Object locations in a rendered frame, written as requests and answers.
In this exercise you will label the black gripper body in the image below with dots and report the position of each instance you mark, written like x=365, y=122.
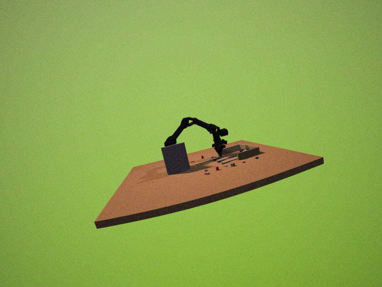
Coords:
x=217, y=143

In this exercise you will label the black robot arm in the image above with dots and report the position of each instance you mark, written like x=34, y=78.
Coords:
x=171, y=140

